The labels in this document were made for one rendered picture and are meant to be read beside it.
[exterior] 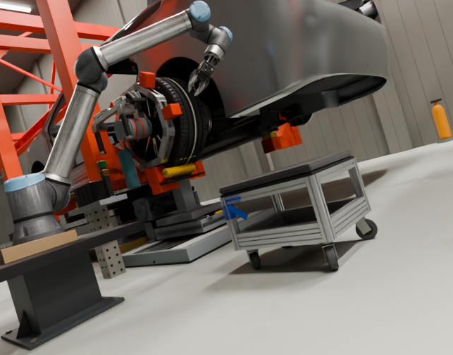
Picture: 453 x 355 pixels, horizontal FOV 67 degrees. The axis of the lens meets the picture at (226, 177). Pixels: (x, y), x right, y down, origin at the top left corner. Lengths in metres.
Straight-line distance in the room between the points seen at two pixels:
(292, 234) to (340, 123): 4.87
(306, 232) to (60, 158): 1.15
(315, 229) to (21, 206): 1.12
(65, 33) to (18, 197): 1.60
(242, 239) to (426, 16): 4.82
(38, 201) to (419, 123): 4.99
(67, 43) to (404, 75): 4.40
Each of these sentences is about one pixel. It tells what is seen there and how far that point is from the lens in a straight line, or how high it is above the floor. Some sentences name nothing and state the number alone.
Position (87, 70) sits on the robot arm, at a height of 0.99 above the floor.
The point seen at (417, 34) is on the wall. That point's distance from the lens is 5.66.
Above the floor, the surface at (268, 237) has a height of 0.13.
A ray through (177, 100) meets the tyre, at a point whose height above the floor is 0.92.
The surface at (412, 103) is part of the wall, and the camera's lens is 5.60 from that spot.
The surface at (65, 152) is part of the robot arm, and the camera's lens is 1.73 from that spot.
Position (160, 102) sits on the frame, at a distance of 2.16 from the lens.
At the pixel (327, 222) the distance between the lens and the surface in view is 1.06.
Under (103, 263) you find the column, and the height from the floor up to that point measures 0.09.
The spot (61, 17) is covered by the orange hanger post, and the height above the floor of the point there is 1.81.
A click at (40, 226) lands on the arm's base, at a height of 0.40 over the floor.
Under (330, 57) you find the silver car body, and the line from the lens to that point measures 2.25.
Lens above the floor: 0.36
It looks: level
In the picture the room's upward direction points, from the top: 17 degrees counter-clockwise
